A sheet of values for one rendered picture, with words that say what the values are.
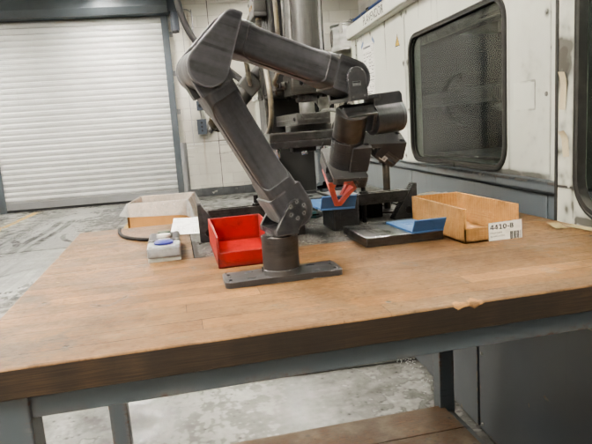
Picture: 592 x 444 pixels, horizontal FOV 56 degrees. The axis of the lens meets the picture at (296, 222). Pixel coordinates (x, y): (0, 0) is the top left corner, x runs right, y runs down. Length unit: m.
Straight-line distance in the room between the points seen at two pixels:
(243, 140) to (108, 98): 9.75
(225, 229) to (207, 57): 0.53
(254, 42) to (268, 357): 0.47
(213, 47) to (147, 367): 0.46
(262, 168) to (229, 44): 0.20
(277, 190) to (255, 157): 0.06
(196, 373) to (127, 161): 9.88
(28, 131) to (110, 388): 10.21
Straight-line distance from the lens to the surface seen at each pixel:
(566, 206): 1.46
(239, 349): 0.73
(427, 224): 1.18
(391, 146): 1.03
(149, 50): 10.61
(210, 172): 10.55
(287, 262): 0.94
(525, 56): 1.69
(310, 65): 0.95
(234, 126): 0.89
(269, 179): 0.91
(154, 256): 1.18
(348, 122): 0.97
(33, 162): 10.91
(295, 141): 1.31
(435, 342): 0.84
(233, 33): 0.89
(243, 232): 1.31
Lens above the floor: 1.15
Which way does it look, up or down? 10 degrees down
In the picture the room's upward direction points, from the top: 4 degrees counter-clockwise
